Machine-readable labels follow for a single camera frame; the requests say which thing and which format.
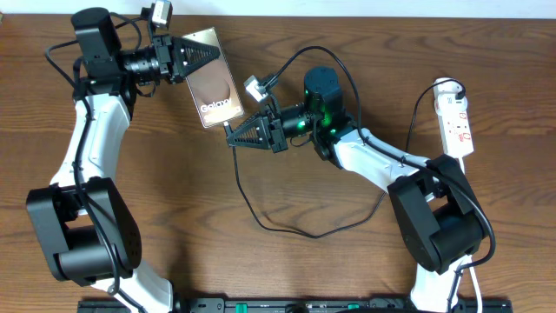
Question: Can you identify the Galaxy S25 Ultra smartphone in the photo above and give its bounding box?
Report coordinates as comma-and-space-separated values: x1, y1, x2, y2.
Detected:
183, 28, 244, 128

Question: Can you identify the white power strip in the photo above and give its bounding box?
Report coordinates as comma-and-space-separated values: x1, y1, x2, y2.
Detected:
433, 77, 474, 158

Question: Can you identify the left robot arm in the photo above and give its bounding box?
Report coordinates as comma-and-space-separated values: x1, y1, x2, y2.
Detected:
26, 1, 221, 312

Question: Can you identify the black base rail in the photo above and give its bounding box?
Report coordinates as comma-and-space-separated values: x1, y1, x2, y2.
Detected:
76, 296, 513, 313

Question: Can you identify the white power strip cord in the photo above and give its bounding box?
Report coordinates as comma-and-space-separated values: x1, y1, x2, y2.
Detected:
458, 157, 484, 313

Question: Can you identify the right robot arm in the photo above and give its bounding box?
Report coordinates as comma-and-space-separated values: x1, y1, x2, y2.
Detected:
224, 66, 496, 312

